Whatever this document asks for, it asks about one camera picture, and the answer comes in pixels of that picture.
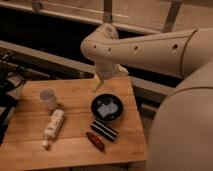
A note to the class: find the black round bowl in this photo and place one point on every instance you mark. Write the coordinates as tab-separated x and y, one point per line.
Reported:
106	99

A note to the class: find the beige cylindrical gripper body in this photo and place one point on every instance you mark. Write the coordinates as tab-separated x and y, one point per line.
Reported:
105	70

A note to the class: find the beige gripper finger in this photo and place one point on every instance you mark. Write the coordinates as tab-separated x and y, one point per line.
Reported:
97	83
121	71

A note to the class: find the metal frame rail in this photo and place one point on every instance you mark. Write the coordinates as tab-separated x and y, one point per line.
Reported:
137	82

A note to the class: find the black white striped block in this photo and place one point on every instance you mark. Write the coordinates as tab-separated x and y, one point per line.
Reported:
104	130

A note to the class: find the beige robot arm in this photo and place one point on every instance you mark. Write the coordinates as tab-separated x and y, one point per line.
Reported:
181	137

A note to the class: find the white plastic cup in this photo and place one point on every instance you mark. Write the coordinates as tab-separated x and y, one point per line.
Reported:
48	97

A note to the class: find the dark red oblong object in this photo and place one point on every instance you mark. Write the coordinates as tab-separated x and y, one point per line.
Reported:
96	141

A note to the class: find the pale blue sponge piece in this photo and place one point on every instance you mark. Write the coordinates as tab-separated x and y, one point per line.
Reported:
107	111

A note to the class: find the wooden board table top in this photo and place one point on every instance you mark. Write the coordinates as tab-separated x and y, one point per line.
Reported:
22	145

